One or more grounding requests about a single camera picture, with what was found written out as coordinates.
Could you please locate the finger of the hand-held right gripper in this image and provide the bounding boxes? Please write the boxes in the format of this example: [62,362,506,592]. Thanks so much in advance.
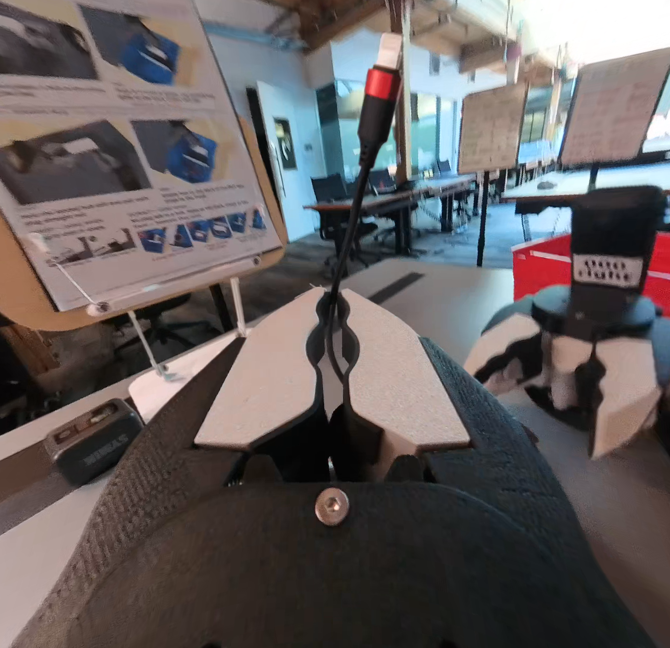
[546,340,595,411]
[588,339,664,460]

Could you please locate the wooden top desk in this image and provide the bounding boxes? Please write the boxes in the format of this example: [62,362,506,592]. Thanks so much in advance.
[500,162,670,205]
[304,175,478,257]

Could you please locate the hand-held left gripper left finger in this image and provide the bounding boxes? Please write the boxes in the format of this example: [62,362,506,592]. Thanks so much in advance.
[194,287,326,453]

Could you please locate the whiteboard with green writing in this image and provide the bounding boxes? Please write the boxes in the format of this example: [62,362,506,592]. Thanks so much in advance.
[457,81,530,267]

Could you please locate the red plastic bin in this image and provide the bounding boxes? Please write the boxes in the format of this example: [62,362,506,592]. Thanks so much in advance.
[511,233,670,315]

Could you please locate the instruction sign on stand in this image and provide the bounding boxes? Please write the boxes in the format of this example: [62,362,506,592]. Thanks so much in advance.
[0,0,290,425]

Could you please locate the person's right hand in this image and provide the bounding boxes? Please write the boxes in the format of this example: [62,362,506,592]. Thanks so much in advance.
[463,313,548,384]

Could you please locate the phone icon door window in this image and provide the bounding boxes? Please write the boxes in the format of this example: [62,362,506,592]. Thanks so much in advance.
[273,117,298,171]

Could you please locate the red plug USB cable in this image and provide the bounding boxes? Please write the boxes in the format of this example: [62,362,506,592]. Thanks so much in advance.
[323,32,404,392]

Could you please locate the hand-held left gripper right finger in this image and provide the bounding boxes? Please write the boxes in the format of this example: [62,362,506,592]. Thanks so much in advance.
[339,289,472,468]

